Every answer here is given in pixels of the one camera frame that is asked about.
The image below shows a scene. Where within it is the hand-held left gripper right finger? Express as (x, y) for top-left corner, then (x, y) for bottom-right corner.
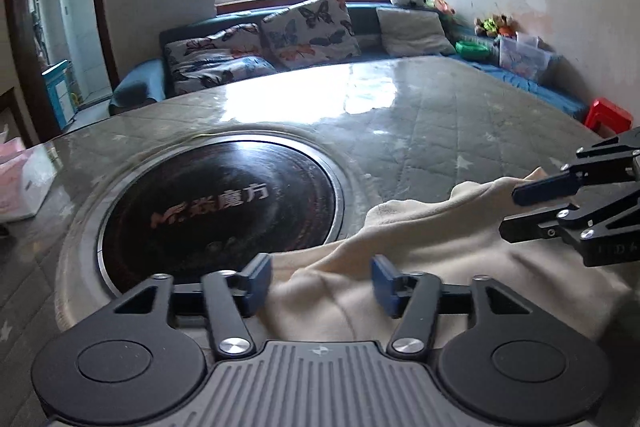
(371, 254), (533, 355)

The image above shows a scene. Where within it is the red plastic stool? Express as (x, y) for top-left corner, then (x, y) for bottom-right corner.
(584, 98), (634, 134)

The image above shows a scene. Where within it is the beige pillow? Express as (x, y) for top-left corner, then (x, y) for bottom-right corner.
(376, 6), (457, 58)

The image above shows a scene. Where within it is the cream sweater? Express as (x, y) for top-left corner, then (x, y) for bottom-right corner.
(264, 176), (637, 344)

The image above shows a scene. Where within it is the pile of plush toys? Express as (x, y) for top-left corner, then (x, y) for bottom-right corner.
(472, 13), (520, 38)

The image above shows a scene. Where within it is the light blue cabinet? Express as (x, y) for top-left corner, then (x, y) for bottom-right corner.
(40, 59), (77, 128)

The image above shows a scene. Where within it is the clear plastic storage box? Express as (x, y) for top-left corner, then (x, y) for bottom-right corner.
(496, 33), (554, 84)

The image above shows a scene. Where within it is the pink white tissue pack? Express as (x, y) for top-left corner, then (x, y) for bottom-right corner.
(0, 136), (65, 224)

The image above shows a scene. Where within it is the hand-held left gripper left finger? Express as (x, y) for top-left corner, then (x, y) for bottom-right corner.
(112, 253), (273, 358)

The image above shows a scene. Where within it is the green bowl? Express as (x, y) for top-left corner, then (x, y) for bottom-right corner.
(454, 39), (494, 61)

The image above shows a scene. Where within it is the round black induction cooker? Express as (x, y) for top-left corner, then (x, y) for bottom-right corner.
(96, 141), (347, 299)

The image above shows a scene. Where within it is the butterfly print cushion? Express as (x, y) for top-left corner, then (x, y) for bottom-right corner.
(169, 56), (277, 96)
(164, 24), (266, 68)
(261, 0), (362, 70)

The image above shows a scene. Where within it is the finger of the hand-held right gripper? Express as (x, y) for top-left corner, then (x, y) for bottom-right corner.
(511, 127), (640, 206)
(499, 186), (640, 269)

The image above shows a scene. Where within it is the blue sofa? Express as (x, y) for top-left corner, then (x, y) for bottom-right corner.
(109, 1), (592, 120)

